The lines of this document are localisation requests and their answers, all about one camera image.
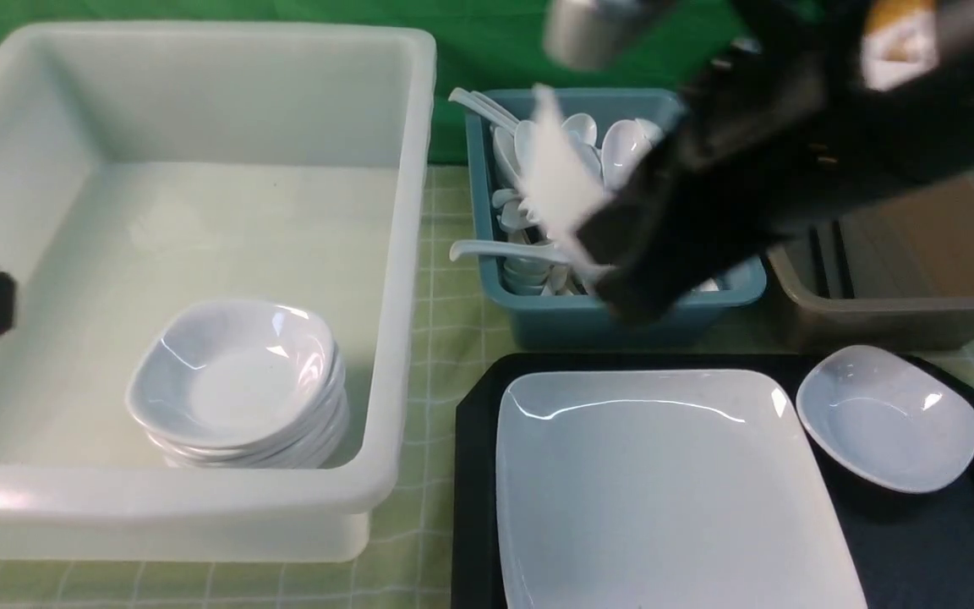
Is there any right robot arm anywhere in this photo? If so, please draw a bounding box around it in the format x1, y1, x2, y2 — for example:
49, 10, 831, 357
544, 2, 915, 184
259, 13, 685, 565
575, 1, 974, 324

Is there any green backdrop cloth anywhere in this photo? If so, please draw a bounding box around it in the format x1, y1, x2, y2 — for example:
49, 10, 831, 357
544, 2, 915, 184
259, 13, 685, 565
0, 1, 745, 163

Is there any brown plastic bin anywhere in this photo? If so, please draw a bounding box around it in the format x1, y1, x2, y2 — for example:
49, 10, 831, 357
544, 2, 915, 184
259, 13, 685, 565
762, 174, 974, 352

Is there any black serving tray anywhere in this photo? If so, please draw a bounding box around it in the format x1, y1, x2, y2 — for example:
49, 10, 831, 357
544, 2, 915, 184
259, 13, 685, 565
450, 352, 974, 608

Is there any black chopstick gold band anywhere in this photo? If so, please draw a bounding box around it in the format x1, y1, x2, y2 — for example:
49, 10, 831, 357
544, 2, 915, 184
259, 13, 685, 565
807, 228, 830, 299

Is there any large white square plate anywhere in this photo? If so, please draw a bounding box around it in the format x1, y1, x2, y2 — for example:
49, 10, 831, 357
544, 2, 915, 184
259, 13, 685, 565
495, 369, 867, 608

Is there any white bowl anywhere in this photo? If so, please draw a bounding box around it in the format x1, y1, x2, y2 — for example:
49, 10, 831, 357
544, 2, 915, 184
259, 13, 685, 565
795, 344, 974, 495

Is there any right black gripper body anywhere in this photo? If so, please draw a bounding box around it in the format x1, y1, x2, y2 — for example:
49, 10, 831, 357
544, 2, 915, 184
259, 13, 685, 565
577, 51, 866, 325

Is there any green checked table mat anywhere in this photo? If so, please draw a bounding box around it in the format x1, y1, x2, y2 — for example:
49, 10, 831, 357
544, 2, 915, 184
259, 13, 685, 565
0, 164, 974, 609

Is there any stack of white bowls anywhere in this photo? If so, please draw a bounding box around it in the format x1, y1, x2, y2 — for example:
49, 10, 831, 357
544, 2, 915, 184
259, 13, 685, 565
124, 299, 351, 469

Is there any teal plastic spoon bin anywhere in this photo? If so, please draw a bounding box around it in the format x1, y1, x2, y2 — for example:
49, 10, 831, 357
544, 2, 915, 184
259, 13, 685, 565
465, 88, 768, 350

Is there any large white plastic tub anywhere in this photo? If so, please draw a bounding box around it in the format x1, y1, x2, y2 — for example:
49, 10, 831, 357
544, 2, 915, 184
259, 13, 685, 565
0, 22, 436, 562

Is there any white spoon sticking out left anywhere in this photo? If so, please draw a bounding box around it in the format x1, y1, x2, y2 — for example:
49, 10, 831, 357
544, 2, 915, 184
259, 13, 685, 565
448, 239, 572, 266

